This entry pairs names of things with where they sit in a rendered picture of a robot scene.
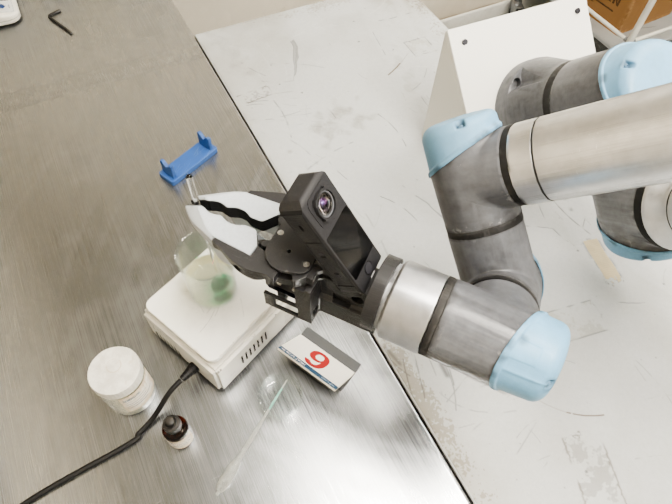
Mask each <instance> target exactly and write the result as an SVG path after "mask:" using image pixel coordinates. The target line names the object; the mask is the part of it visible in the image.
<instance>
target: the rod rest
mask: <svg viewBox="0 0 672 504"><path fill-rule="evenodd" d="M197 135H198V139H199V142H198V143H197V144H195V145H194V146H193V147H191V148H190V149H189V150H187V151H186V152H185V153H183V154H182V155H181V156H180V157H178V158H177V159H176V160H174V161H173V162H172V163H170V164H169V165H168V164H167V163H166V161H165V160H164V159H163V158H162V159H160V163H161V166H162V170H161V171H160V172H159V174H160V177H161V178H162V179H164V180H165V181H167V182H168V183H169V184H171V185H172V186H175V185H177V184H178V183H179V182H180V181H182V180H183V179H184V178H186V175H187V174H191V173H192V172H193V171H194V170H196V169H197V168H198V167H199V166H201V165H202V164H203V163H205V162H206V161H207V160H208V159H210V158H211V157H212V156H213V155H215V154H216V153H217V147H216V146H214V145H212V143H211V138H210V137H205V136H204V135H203V133H202V132H201V131H198V132H197Z"/></svg>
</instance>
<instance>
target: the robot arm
mask: <svg viewBox="0 0 672 504"><path fill-rule="evenodd" d="M422 144H423V148H424V152H425V156H426V160H427V164H428V168H429V173H428V176H429V178H431V180H432V183H433V187H434V190H435V194H436V197H437V200H438V204H439V207H440V211H441V214H442V218H443V221H444V224H445V228H446V231H447V234H448V240H449V243H450V246H451V250H452V253H453V257H454V260H455V264H456V267H457V270H458V274H459V277H460V279H456V278H455V277H452V276H448V275H446V274H443V273H441V272H438V271H437V270H436V269H431V268H428V267H426V266H423V265H421V264H418V263H416V262H414V261H411V260H409V261H407V262H405V264H404V265H403V263H404V260H403V259H401V258H399V257H396V256H394V255H391V254H389V255H388V256H387V257H386V258H385V260H384V261H383V263H382V264H381V266H380V268H379V269H378V268H376V267H377V265H378V263H379V261H380V259H381V255H380V253H379V252H378V250H377V249H376V247H375V246H374V244H373V243H372V241H371V240H370V238H369V237H368V235H367V234H366V232H365V231H364V229H363V228H362V226H361V225H360V223H359V222H358V220H357V219H356V217H355V216H354V214H353V213H352V211H351V210H350V208H349V207H348V205H347V204H346V202H345V201H344V199H343V198H342V196H341V195H340V193H339V192H338V190H337V189H336V187H335V186H334V184H333V183H332V181H331V180H330V178H329V177H328V175H327V174H326V172H324V171H319V172H310V173H301V174H298V176H297V177H296V179H295V181H294V182H293V184H292V186H291V187H290V189H289V190H288V192H287V194H286V193H280V192H267V191H252V190H250V191H249V192H225V193H224V192H223V193H215V194H208V195H201V196H198V197H199V200H200V203H201V205H189V204H188V205H186V207H185V209H186V212H187V214H188V216H189V219H190V221H191V223H192V224H193V226H194V227H195V229H196V230H197V231H198V232H199V233H200V234H201V236H203V237H204V238H205V239H206V240H207V241H208V242H209V244H210V245H211V246H212V248H213V250H214V251H215V253H216V255H217V256H218V258H219V259H220V260H221V261H223V262H224V263H226V264H228V265H231V266H233V267H234V268H235V269H236V270H237V271H239V272H240V273H241V274H243V275H244V276H246V277H248V278H250V279H253V280H263V279H265V281H266V285H268V287H269V288H271V289H274V290H276V291H277V292H278V295H276V294H274V293H271V292H269V291H267V290H264V297H265V303H266V304H268V305H271V306H273V307H275V308H277V309H280V310H282V311H284V312H286V313H288V314H291V315H293V316H295V317H297V318H299V319H302V320H304V321H306V322H308V323H310V324H311V323H312V322H313V320H314V318H315V316H316V315H317V313H318V312H319V311H322V312H325V313H327V314H329V315H331V316H334V317H336V318H338V319H340V320H343V321H345V322H347V323H349V324H352V325H354V326H356V327H358V328H361V329H363V330H365V331H367V332H370V333H372V334H374V332H375V330H376V329H377V330H376V332H377V335H378V337H380V338H382V339H384V340H386V341H389V342H391V343H393V344H395V345H398V346H400V347H402V348H404V349H407V350H409V351H411V352H413V353H416V354H417V352H418V354H420V355H422V356H425V357H426V358H429V359H431V360H433V361H435V362H438V363H440V364H442V365H444V366H447V367H449V368H451V369H453V370H456V371H458V372H460V373H462V374H465V375H467V376H469V377H471V378H473V379H476V380H478V381H480V382H482V383H485V384H487V385H489V387H490V388H491V389H493V390H496V391H498V390H501V391H504V392H506V393H509V394H511V395H514V396H516V397H519V398H522V399H524V400H527V401H531V402H535V401H539V400H541V399H543V398H544V397H545V396H546V395H547V394H548V393H549V392H550V390H551V389H552V387H553V386H554V384H555V382H556V380H557V378H558V376H559V374H560V372H561V370H562V367H563V365H564V362H565V359H566V356H567V353H568V350H569V345H570V338H571V335H570V330H569V328H568V326H567V325H566V324H565V323H564V322H562V321H560V320H557V319H555V318H553V317H551V316H549V314H548V313H547V312H545V311H540V306H541V300H542V297H543V293H544V276H543V272H542V269H541V266H540V264H539V261H538V260H537V258H536V257H535V256H534V254H533V253H532V249H531V245H530V241H529V237H528V233H527V229H526V225H525V222H524V216H523V212H522V208H521V206H524V205H532V204H539V203H545V202H551V201H558V200H564V199H570V198H577V197H583V196H589V195H592V197H593V202H594V206H595V211H596V215H597V217H596V222H597V227H598V229H599V231H600V233H601V235H602V239H603V242H604V244H605V246H606V247H607V248H608V249H609V250H610V251H611V252H613V253H614V254H616V255H618V256H620V257H623V258H626V259H631V260H637V261H643V260H645V259H650V260H651V261H662V260H669V259H672V43H671V42H669V41H666V40H661V39H646V40H642V41H637V42H626V43H622V44H619V45H616V46H614V47H612V48H611V49H607V50H604V51H600V52H597V53H594V54H590V55H587V56H583V57H580V58H576V59H573V60H567V59H561V58H555V57H548V56H545V57H537V58H533V59H530V60H527V61H524V62H522V63H520V64H518V65H516V66H515V67H514V68H513V69H511V70H510V71H509V73H508V74H507V75H506V76H505V78H504V79H503V81H502V83H501V85H500V87H499V89H498V92H497V96H496V101H495V111H494V110H493V109H489V108H488V109H482V110H479V111H474V112H470V113H467V114H464V115H461V116H457V117H454V118H451V119H449V120H446V121H443V122H441V123H438V124H435V125H433V126H431V127H430V128H428V129H427V130H426V131H425V133H424V134H423V137H422ZM208 210H209V211H219V212H223V213H224V214H226V215H227V216H229V217H230V218H231V219H232V221H233V222H234V224H232V223H229V222H228V221H227V220H226V219H225V218H224V217H223V216H221V215H218V214H212V213H210V212H209V211H208ZM260 231H264V232H267V233H270V234H273V237H272V238H271V240H266V241H262V243H261V247H262V249H261V248H260V247H259V244H258V237H257V235H258V233H259V232H260ZM448 277H449V278H448ZM288 296H289V297H292V298H294V299H295V303H294V302H292V301H289V300H287V298H288ZM276 299H277V300H279V301H281V302H284V303H286V304H288V305H290V306H292V307H295V308H297V309H298V313H296V312H294V311H292V310H290V309H288V308H285V307H283V306H281V305H279V304H276Z"/></svg>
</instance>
